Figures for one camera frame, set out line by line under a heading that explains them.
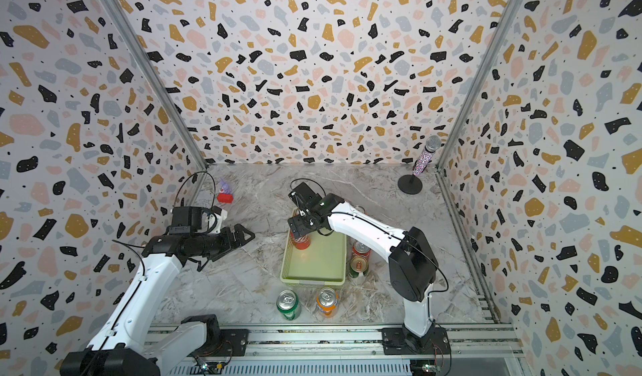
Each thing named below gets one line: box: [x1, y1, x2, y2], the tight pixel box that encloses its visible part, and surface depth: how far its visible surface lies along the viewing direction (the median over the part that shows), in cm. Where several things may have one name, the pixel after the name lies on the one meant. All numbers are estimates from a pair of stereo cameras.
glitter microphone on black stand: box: [397, 135, 442, 195], surface depth 115 cm
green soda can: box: [275, 289, 300, 321], surface depth 73 cm
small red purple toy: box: [216, 178, 235, 204], surface depth 111 cm
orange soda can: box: [315, 287, 339, 316], surface depth 74 cm
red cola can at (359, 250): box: [351, 240, 372, 260], surface depth 85 cm
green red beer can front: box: [349, 255, 369, 279], surface depth 80 cm
